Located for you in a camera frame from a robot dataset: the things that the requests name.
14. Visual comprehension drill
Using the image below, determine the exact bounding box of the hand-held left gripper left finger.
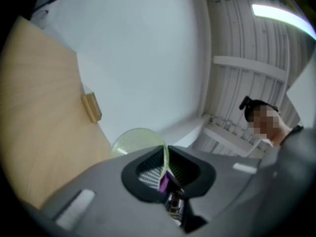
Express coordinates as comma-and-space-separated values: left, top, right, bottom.
40, 145, 185, 237

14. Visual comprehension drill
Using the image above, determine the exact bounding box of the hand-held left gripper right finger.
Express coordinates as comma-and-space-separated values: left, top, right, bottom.
168, 126, 316, 237

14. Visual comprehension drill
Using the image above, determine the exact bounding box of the clear drinking glass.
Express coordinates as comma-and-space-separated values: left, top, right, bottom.
110, 127, 171, 180

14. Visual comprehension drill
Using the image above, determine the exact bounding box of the purple cloth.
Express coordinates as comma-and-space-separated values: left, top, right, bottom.
159, 171, 171, 194

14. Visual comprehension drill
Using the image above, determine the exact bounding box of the person's head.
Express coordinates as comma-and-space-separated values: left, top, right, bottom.
246, 100, 282, 142

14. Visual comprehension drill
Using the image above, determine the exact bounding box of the small wooden box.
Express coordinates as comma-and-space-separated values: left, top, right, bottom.
81, 91, 102, 123

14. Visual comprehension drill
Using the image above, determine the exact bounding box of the person's black shirt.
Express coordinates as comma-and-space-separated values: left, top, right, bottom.
283, 124, 304, 139

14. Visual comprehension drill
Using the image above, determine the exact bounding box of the ceiling light panel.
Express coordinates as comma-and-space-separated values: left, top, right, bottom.
251, 3, 316, 39

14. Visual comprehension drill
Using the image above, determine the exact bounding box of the black head camera mount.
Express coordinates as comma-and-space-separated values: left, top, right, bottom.
238, 95, 250, 111

